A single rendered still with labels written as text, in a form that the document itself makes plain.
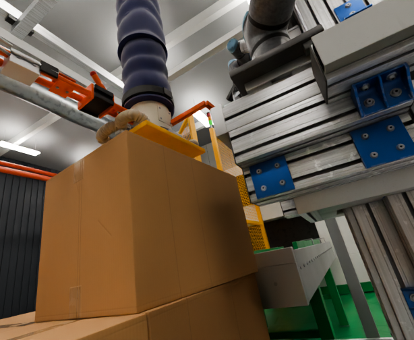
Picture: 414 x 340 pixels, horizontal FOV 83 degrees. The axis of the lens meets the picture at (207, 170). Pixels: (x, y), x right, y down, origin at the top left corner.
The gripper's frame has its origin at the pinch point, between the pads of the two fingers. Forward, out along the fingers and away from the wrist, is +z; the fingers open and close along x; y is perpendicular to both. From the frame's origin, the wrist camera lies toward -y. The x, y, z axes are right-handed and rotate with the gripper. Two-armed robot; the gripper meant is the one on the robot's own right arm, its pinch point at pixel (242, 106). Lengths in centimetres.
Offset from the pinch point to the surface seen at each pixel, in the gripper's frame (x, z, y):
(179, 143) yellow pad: -59, 43, 5
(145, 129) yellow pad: -75, 43, 8
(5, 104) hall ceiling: -116, -476, -732
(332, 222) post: 39, 78, 13
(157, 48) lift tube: -63, -7, 4
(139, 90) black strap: -72, 20, 1
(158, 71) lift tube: -63, 6, 2
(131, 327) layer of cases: -90, 95, 22
